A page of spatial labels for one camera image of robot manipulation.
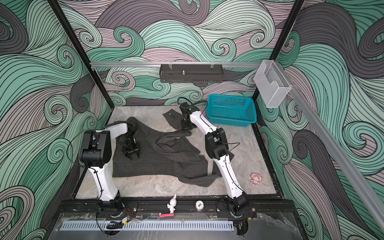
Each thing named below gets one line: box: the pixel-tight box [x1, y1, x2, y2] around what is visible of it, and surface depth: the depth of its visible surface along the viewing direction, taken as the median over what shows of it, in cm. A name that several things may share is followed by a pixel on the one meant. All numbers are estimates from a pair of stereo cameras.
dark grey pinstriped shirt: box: [112, 109, 221, 187], surface depth 90 cm
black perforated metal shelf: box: [159, 66, 224, 84], surface depth 97 cm
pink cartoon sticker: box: [250, 172, 262, 186], surface depth 83 cm
